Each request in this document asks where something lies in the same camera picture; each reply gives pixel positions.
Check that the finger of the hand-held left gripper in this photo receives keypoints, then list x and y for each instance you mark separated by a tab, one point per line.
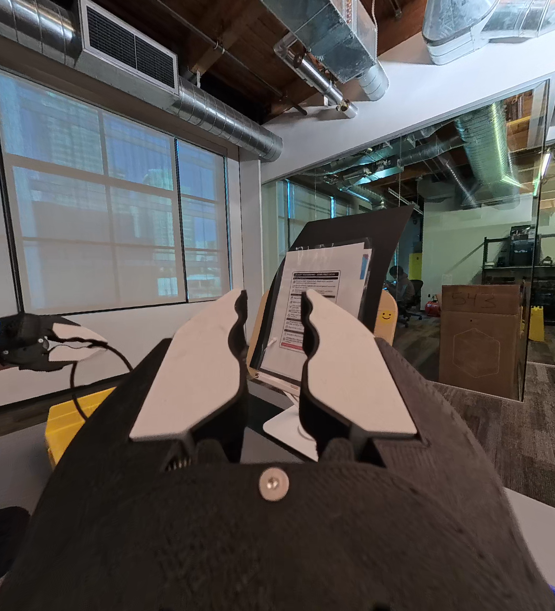
79	332
77	352

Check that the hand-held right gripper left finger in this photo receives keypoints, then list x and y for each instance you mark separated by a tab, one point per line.
191	377

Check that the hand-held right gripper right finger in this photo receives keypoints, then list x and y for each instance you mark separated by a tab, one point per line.
358	382

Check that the yellow plastic bin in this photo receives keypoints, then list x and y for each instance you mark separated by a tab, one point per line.
67	429

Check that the yellow smiley sticker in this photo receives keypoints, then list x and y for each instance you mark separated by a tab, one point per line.
386	315

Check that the white sign stand base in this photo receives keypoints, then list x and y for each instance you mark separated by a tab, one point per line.
282	425

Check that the black office chair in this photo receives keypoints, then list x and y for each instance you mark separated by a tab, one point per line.
416	298

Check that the red canister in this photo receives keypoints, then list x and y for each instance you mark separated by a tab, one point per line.
432	308

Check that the instruction sheet in acrylic cover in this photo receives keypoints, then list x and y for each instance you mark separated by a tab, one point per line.
315	267

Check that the cardboard box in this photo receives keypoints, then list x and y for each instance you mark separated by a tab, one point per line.
478	343

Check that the large window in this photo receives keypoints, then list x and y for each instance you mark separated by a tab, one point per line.
91	191

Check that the laminated instruction sheet stand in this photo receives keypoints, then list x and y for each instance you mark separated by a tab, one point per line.
392	229

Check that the yellow floor sign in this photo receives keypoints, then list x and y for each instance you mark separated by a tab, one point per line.
536	324

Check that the black metal shelf rack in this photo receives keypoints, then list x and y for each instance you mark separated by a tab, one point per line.
521	267

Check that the silver ventilation ducts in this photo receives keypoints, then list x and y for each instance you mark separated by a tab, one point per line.
220	119

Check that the white air vent grille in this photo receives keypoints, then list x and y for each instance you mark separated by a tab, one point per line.
129	47

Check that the yellow wall sign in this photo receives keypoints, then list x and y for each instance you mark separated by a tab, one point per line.
416	266

